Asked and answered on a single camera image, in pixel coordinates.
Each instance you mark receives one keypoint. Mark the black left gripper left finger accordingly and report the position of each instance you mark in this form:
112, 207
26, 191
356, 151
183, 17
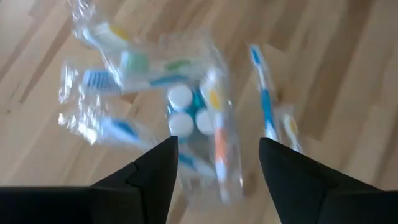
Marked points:
124, 205

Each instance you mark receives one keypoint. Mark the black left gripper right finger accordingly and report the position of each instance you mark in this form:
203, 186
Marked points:
311, 199

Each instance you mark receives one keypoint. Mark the clear acrylic organizer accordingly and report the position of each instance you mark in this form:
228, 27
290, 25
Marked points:
202, 193

